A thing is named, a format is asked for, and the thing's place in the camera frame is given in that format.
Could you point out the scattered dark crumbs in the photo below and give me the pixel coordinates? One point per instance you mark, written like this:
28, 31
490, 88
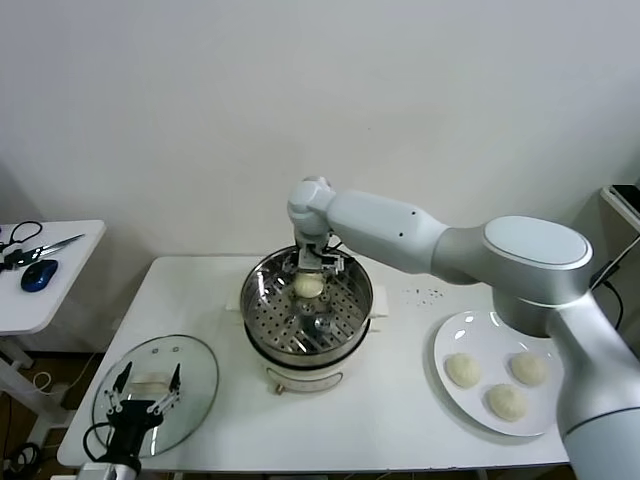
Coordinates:
425, 295

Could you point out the black power adapter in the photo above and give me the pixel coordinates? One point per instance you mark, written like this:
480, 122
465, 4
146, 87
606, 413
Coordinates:
606, 275

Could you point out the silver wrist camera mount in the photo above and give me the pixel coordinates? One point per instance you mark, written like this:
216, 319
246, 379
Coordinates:
112, 471
334, 261

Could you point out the blue computer mouse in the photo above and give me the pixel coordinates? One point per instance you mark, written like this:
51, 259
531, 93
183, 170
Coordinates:
39, 276

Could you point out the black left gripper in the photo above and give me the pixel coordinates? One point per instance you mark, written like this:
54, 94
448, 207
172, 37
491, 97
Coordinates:
131, 425

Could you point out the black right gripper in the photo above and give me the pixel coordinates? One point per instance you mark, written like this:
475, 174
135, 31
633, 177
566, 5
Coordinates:
311, 257

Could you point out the black device on shelf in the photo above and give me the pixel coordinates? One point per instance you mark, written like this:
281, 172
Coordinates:
627, 191

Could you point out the white side table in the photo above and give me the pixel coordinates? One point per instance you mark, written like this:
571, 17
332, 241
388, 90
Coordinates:
65, 295

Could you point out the perforated steel steamer basket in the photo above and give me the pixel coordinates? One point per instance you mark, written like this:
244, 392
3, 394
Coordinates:
270, 320

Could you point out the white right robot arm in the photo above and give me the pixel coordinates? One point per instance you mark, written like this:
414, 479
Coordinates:
380, 225

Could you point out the white steamed baozi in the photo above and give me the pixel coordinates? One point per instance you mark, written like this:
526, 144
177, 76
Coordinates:
529, 369
506, 401
306, 286
463, 370

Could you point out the white oval plate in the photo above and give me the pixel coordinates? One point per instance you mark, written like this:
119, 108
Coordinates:
460, 330

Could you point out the white side shelf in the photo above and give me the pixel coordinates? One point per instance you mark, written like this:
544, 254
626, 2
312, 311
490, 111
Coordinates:
620, 205

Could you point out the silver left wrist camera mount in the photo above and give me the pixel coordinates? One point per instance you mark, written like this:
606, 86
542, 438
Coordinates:
112, 471

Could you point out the round glass pot lid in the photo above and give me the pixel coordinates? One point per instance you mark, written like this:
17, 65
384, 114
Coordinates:
200, 370

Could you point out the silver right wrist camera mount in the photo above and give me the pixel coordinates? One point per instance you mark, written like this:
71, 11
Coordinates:
334, 261

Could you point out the white electric cooker base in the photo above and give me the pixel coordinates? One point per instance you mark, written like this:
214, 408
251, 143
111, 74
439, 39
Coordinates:
300, 378

